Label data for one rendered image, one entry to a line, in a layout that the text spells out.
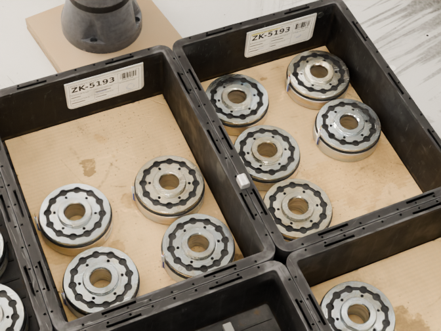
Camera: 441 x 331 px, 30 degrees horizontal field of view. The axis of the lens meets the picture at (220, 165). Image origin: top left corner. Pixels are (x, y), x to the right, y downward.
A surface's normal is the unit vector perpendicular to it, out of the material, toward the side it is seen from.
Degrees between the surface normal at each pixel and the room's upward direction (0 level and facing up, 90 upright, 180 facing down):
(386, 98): 90
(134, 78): 90
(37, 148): 0
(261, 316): 0
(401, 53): 0
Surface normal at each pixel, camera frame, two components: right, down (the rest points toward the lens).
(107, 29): 0.23, 0.59
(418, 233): 0.40, 0.77
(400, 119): -0.92, 0.30
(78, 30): -0.45, 0.49
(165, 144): 0.05, -0.56
